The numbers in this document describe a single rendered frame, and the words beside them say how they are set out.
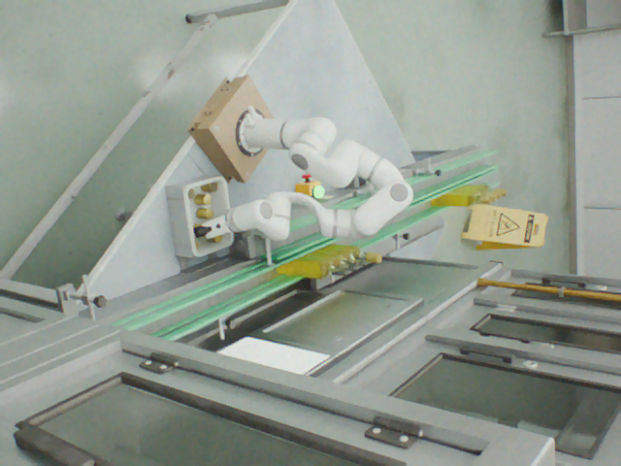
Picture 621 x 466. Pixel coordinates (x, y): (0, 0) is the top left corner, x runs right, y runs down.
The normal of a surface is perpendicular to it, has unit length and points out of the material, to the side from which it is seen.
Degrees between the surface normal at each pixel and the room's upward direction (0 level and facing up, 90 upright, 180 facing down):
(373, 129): 0
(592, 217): 90
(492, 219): 76
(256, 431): 90
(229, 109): 5
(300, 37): 0
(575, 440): 90
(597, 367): 90
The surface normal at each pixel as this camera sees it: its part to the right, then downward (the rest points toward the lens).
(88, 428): -0.11, -0.97
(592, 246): -0.62, 0.24
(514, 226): -0.35, -0.28
